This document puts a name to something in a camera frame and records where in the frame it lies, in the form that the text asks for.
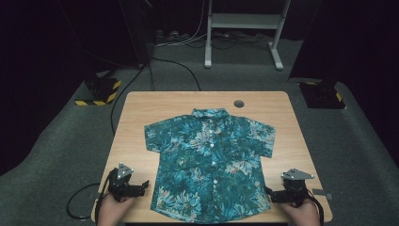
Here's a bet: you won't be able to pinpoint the grey tape strip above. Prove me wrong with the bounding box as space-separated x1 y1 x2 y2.
311 188 333 201

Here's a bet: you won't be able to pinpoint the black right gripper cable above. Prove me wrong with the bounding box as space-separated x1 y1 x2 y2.
305 187 325 226

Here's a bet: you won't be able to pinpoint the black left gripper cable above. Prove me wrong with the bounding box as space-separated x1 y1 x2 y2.
93 170 116 226

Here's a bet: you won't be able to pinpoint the tangled black cables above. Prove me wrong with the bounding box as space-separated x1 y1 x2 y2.
184 29 274 51

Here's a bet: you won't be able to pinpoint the curved black floor cable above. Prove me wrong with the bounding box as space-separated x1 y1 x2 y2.
151 56 202 92

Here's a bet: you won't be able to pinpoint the teal floral short-sleeved shirt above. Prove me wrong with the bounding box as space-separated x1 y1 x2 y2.
144 107 277 224

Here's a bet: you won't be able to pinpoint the person's left hand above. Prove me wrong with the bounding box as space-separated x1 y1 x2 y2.
97 193 136 226

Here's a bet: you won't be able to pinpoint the white cable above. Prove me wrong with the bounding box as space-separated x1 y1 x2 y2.
154 0 208 48

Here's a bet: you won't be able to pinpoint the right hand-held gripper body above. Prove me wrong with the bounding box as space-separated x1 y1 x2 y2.
279 168 315 207

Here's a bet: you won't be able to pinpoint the person's right hand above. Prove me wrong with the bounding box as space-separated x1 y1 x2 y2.
279 199 321 226

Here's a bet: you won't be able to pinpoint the dark upright stand pole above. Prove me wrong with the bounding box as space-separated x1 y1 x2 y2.
119 0 154 69

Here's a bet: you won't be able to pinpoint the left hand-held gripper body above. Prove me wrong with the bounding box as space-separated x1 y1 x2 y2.
107 162 142 202

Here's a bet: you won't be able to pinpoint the black looped floor cable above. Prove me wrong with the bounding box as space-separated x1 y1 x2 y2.
66 183 102 220

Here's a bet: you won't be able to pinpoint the dark power strip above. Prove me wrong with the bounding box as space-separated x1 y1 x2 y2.
153 29 192 45

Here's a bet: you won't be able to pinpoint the long black floor cable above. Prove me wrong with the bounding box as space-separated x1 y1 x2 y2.
110 60 149 137

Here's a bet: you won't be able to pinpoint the white metal stand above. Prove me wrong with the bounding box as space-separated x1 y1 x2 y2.
204 0 292 72

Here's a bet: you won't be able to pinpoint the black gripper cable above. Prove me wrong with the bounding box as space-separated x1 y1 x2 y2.
93 170 116 226
305 187 325 226

